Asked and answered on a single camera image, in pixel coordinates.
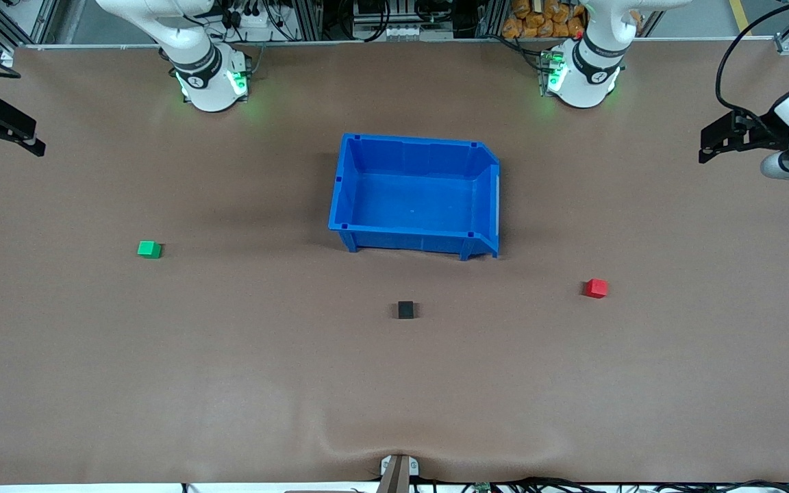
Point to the white power strip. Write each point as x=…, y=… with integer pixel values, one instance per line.
x=251, y=20

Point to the blue plastic storage bin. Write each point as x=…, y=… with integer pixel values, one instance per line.
x=415, y=198

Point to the wrinkled table cover mat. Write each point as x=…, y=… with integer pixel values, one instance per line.
x=230, y=376

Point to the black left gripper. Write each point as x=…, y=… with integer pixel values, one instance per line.
x=766, y=135

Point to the grey camera stand bracket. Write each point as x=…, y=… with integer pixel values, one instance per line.
x=398, y=472

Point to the grey metal machine block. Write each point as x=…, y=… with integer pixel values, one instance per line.
x=401, y=20

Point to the orange snack bag pile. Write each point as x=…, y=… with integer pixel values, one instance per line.
x=542, y=20

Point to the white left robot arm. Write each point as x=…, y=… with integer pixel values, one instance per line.
x=586, y=75

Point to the black cube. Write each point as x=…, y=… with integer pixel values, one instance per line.
x=406, y=309

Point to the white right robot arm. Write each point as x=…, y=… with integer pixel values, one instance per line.
x=206, y=82

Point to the red cube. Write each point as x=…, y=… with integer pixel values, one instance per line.
x=596, y=288

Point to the green cube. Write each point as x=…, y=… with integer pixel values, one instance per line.
x=148, y=249

